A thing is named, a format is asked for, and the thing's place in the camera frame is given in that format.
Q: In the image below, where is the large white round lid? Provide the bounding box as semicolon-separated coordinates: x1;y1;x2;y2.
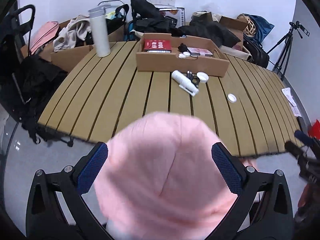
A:
196;72;209;83

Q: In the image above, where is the white paper receipt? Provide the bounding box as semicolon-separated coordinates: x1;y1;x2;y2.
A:
281;87;302;117

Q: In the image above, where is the black usb cable bundle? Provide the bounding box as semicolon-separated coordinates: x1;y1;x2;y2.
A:
185;71;201;88

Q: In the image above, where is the shallow cardboard tray box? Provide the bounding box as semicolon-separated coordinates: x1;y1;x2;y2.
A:
136;33;229;77

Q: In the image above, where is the pink printed pouch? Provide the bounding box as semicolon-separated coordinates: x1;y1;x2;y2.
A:
188;47;213;57

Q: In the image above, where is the white thermos bottle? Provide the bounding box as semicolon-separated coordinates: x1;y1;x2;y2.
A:
88;5;111;57

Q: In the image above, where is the red object at right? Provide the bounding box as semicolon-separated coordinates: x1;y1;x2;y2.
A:
308;119;320;140

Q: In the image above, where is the red printed box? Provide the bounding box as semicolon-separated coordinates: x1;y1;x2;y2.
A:
143;39;172;53

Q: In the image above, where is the black clothes pile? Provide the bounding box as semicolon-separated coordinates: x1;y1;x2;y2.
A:
131;0;241;48

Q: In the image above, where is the small white round jar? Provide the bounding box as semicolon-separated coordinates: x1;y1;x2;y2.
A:
227;93;237;103

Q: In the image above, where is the pink hooded garment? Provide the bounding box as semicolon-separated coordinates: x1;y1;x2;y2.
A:
94;112;236;239

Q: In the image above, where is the cardboard box right background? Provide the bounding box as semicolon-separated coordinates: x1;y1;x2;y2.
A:
220;16;248;51

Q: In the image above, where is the pink backpack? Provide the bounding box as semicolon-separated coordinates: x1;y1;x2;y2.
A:
29;21;60;55

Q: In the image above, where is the beige clothes pile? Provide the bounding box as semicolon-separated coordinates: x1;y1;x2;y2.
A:
53;15;91;52

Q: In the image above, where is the white spray bottle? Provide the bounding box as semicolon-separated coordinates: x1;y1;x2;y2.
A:
171;70;199;96

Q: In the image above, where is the blue bag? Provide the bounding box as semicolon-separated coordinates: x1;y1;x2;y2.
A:
244;14;274;43

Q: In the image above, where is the black folded stroller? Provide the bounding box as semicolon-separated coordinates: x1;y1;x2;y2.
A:
1;4;67;144

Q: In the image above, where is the slatted folding table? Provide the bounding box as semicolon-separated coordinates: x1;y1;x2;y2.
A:
38;41;299;157

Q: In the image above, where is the wicker ball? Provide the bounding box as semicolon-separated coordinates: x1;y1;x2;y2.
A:
244;16;257;37

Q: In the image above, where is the person's right hand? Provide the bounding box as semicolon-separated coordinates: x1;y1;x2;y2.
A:
298;183;320;209

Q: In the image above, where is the camera tripod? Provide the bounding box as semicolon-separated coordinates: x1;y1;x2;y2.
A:
267;21;310;81

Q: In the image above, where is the large cardboard box left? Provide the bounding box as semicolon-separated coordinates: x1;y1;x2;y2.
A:
21;20;124;72

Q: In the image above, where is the wall socket strip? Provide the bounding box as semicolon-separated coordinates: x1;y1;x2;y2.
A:
147;0;176;7

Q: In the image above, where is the white printed appliance box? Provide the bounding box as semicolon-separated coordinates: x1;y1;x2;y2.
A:
159;7;185;28

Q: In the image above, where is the black cloth pouch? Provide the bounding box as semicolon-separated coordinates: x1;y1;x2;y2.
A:
178;43;189;53

